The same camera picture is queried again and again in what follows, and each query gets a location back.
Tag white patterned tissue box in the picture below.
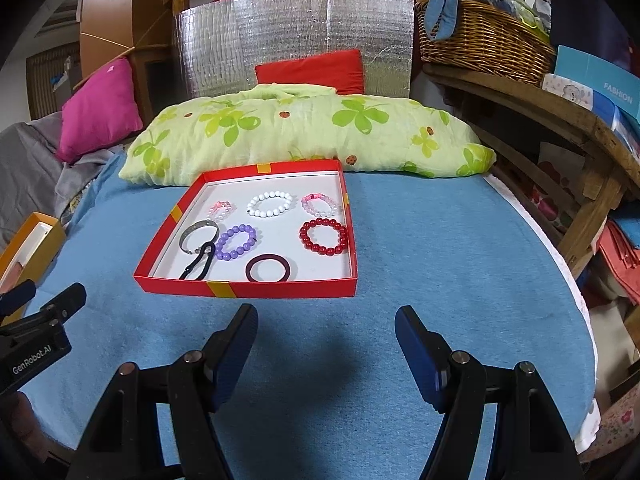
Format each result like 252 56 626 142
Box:
542 74 601 107

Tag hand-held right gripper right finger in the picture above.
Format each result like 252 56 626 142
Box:
394 305 586 480

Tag curved wooden board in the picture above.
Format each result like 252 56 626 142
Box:
80 0 176 61

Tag denim cloth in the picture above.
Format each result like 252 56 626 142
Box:
430 0 506 41

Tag red cardboard box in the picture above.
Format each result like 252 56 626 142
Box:
133 160 359 299

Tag pink bags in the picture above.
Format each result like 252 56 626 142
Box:
597 220 640 306

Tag wooden round table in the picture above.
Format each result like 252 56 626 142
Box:
422 62 640 281

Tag black hair tie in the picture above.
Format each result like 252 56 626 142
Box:
179 241 217 281

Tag floral cloth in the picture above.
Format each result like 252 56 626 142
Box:
580 390 640 463

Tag silver foil panel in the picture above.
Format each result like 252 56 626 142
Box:
172 0 416 101

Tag red pillow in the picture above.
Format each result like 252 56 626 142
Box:
254 49 366 96

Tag yellow box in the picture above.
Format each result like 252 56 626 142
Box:
0 212 67 293

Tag green floral pillow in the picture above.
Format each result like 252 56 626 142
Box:
119 84 497 187

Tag maroon hair tie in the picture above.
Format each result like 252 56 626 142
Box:
245 254 292 283

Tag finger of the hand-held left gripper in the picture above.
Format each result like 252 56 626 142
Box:
0 280 38 318
27 282 87 328

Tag red bead bracelet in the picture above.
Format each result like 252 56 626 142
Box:
299 218 349 257

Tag purple bead bracelet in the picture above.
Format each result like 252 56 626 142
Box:
216 224 258 262

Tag pink pillow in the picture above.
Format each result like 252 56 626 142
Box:
55 57 144 163

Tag pink and white bead bracelet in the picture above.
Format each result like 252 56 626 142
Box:
301 192 340 217

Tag wicker panel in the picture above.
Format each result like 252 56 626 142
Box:
25 42 83 121

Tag wooden bed frame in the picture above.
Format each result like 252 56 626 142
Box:
127 0 236 121

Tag wicker basket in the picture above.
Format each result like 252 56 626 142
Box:
415 0 557 86

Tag white sheet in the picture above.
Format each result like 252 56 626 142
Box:
482 170 601 456

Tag grey cloth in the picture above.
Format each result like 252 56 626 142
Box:
0 112 126 251

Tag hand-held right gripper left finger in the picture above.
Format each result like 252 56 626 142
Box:
65 302 260 480

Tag grey bangle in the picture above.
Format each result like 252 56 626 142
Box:
180 220 221 256

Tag blue cardboard box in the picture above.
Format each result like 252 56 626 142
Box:
552 45 640 121

